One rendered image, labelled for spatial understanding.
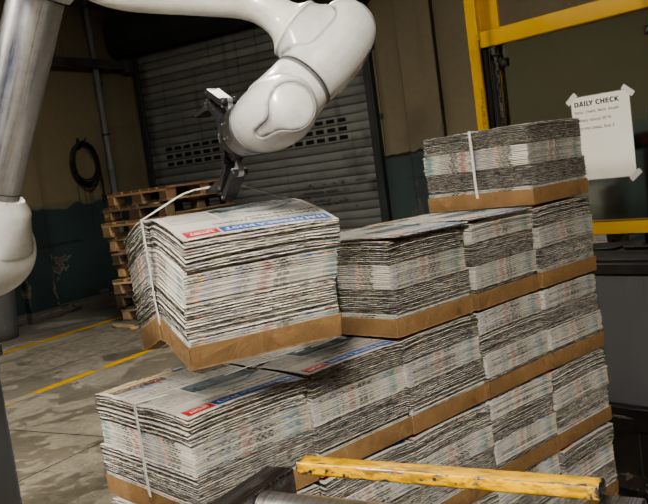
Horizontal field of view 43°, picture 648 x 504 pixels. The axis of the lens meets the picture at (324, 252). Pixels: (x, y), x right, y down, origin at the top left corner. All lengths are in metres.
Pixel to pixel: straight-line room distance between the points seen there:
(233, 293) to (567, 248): 1.30
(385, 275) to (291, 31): 0.74
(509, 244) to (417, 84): 6.68
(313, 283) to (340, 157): 7.87
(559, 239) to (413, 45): 6.61
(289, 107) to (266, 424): 0.70
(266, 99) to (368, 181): 7.97
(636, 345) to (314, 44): 2.02
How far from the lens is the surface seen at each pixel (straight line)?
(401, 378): 1.90
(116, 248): 8.46
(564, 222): 2.42
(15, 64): 1.59
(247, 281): 1.37
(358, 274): 1.91
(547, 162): 2.37
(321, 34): 1.28
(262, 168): 9.85
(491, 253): 2.14
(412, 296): 1.90
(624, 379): 3.08
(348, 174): 9.25
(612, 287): 3.01
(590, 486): 1.06
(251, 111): 1.21
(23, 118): 1.60
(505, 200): 2.35
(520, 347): 2.25
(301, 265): 1.41
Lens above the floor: 1.23
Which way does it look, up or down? 6 degrees down
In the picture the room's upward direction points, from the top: 8 degrees counter-clockwise
